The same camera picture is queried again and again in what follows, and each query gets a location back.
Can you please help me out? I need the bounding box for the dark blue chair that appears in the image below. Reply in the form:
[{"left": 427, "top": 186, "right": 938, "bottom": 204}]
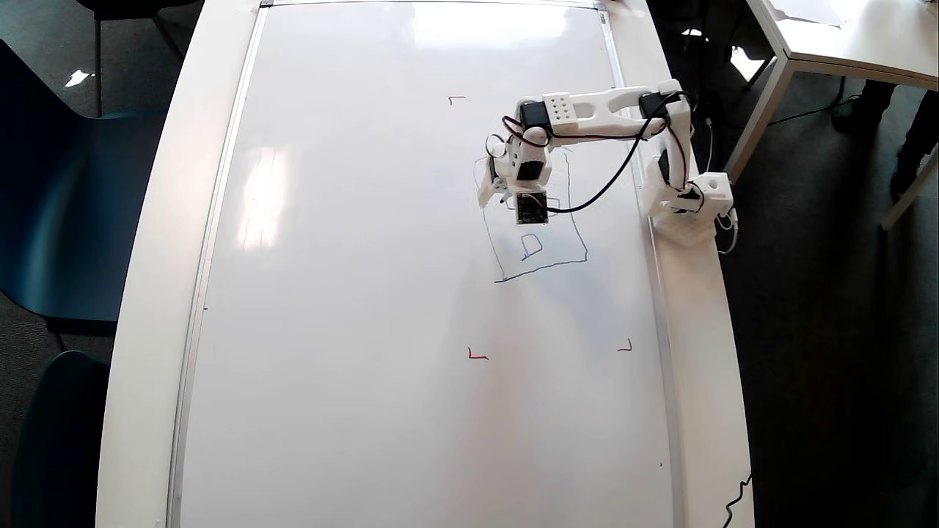
[{"left": 11, "top": 351, "right": 111, "bottom": 528}]

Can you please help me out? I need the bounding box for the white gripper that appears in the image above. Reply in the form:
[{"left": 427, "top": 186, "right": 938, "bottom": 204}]
[{"left": 478, "top": 126, "right": 553, "bottom": 209}]

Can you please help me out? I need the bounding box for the dark trouser leg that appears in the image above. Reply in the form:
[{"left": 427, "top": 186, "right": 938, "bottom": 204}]
[{"left": 890, "top": 89, "right": 939, "bottom": 200}]

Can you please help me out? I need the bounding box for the black shoe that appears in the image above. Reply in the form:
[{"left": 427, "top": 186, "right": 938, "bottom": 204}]
[{"left": 833, "top": 81, "right": 900, "bottom": 135}]

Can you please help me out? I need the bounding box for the white cable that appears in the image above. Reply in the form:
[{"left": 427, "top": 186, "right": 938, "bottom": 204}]
[{"left": 715, "top": 209, "right": 739, "bottom": 255}]

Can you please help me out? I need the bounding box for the red black servo wire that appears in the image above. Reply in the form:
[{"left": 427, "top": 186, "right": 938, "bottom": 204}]
[{"left": 484, "top": 114, "right": 552, "bottom": 161}]

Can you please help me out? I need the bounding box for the blue chair with metal legs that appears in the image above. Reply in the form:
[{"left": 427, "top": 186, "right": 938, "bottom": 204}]
[{"left": 73, "top": 0, "right": 203, "bottom": 120}]

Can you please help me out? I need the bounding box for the black curly cable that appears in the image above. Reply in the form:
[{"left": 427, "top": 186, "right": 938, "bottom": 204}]
[{"left": 723, "top": 473, "right": 755, "bottom": 528}]

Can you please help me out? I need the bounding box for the large blue chair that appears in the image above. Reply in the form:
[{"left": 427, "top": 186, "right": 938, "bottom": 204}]
[{"left": 0, "top": 40, "right": 169, "bottom": 338}]

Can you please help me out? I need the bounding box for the black floor cable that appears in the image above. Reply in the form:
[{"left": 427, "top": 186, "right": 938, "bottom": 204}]
[{"left": 767, "top": 94, "right": 863, "bottom": 127}]

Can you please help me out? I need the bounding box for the black camera cable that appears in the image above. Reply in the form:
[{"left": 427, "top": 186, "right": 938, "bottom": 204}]
[{"left": 544, "top": 92, "right": 692, "bottom": 215}]

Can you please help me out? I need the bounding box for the large white whiteboard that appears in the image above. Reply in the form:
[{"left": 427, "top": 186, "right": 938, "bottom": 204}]
[{"left": 167, "top": 0, "right": 687, "bottom": 528}]

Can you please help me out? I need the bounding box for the white side table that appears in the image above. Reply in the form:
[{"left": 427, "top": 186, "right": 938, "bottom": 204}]
[{"left": 723, "top": 0, "right": 939, "bottom": 232}]

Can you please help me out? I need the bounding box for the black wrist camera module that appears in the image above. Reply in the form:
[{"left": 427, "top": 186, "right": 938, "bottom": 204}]
[{"left": 515, "top": 191, "right": 549, "bottom": 226}]

